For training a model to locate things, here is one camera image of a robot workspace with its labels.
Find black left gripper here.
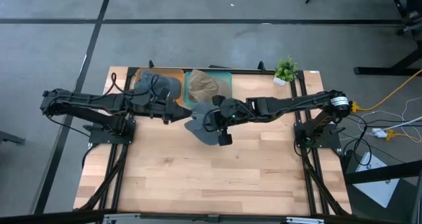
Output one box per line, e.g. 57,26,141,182
144,96,193,125

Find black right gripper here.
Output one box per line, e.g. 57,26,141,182
206,95,247,136

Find beige baseball cap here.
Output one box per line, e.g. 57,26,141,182
187,69,232,103

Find orange plastic tray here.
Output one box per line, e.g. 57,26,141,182
135,68,185,107

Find teal plastic tray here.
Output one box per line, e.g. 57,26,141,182
183,71,233,109

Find small green potted plant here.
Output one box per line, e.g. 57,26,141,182
273,55,299,87

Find white power strip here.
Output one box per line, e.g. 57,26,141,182
371,127,388,139

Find black floor foot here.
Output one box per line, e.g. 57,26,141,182
0,130,26,146

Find black beam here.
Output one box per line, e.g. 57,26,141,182
344,159,422,186

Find white box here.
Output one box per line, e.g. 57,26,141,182
353,151,400,209

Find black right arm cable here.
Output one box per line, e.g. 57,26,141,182
203,109,217,133

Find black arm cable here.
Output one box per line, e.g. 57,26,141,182
203,109,217,133
110,72,160,96

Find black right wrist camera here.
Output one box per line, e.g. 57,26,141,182
217,133,234,147

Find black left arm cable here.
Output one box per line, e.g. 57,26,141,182
110,72,160,96

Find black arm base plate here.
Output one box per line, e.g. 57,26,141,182
294,121,342,150
88,118,136,145

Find black aluminium table frame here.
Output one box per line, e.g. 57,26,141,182
77,59,352,217

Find silver metal bracket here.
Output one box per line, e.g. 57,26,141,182
286,216,326,224
103,213,142,224

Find black frame crossbar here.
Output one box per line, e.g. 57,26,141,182
0,208,422,224

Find black desk frame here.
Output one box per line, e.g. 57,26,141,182
354,0,422,77

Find yellow plug with cable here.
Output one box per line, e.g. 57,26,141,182
384,128,422,143

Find black floor cable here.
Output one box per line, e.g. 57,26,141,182
342,117,422,167

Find thick white cable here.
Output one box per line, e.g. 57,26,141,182
382,116,422,132

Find thin white cable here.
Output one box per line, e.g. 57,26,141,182
401,97,422,142

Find yellow floor cable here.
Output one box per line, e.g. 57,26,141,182
350,69,422,115

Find gray post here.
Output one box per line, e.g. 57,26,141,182
409,171,422,224

